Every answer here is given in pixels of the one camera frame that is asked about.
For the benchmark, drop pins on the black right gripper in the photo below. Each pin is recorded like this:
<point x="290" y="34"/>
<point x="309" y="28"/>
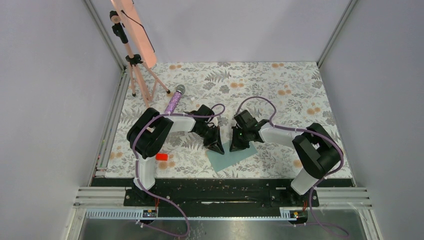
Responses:
<point x="236" y="144"/>

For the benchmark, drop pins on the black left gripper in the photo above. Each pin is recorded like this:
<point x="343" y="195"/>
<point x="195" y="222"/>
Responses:
<point x="218" y="146"/>

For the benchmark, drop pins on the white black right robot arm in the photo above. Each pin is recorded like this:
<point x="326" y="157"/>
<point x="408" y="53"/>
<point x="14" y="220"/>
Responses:
<point x="316" y="150"/>

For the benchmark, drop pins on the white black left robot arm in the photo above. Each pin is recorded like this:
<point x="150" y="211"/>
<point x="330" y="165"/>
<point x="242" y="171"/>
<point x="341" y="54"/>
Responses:
<point x="149" y="133"/>

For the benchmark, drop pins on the red cylinder block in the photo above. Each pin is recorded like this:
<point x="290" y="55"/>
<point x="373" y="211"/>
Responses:
<point x="162" y="157"/>

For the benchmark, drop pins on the purple glitter microphone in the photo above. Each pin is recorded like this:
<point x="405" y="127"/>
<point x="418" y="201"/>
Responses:
<point x="175" y="99"/>

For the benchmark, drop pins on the floral table mat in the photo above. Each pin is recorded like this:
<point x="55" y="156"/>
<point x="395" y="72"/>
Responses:
<point x="291" y="93"/>

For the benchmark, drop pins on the pink tripod stand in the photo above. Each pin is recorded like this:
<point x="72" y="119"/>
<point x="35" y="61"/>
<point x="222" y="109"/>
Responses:
<point x="134" y="62"/>

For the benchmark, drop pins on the pink light panel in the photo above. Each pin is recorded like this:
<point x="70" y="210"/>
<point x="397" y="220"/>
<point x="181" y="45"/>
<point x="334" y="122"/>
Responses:
<point x="129" y="16"/>

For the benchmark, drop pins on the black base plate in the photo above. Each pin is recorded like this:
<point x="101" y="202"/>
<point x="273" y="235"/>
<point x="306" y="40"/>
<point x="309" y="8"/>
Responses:
<point x="213" y="197"/>

